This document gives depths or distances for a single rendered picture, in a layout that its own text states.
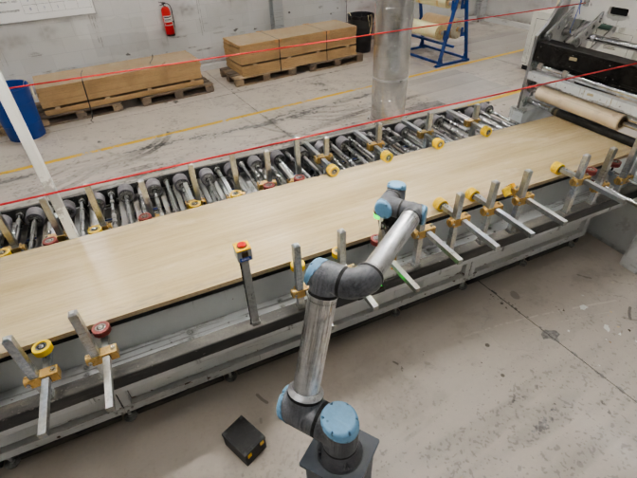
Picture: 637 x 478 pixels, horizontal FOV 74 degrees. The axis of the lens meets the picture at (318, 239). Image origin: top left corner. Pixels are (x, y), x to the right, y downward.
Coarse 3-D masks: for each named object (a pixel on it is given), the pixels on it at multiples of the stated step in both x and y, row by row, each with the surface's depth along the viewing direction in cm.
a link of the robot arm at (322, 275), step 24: (312, 264) 154; (336, 264) 153; (312, 288) 154; (336, 288) 149; (312, 312) 156; (312, 336) 158; (312, 360) 162; (288, 384) 178; (312, 384) 165; (288, 408) 170; (312, 408) 167
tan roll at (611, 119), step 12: (540, 96) 377; (552, 96) 367; (564, 96) 360; (564, 108) 361; (576, 108) 350; (588, 108) 342; (600, 108) 335; (600, 120) 335; (612, 120) 326; (624, 120) 325
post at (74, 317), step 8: (72, 312) 174; (72, 320) 175; (80, 320) 177; (80, 328) 179; (80, 336) 181; (88, 336) 183; (88, 344) 185; (96, 344) 190; (88, 352) 187; (96, 352) 189
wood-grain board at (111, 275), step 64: (512, 128) 359; (256, 192) 290; (320, 192) 288; (384, 192) 285; (448, 192) 283; (64, 256) 241; (128, 256) 240; (192, 256) 238; (256, 256) 236; (0, 320) 204; (64, 320) 203
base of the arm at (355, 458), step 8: (320, 448) 175; (360, 448) 176; (320, 456) 176; (328, 456) 170; (352, 456) 170; (360, 456) 175; (328, 464) 171; (336, 464) 170; (344, 464) 170; (352, 464) 171; (336, 472) 171; (344, 472) 171
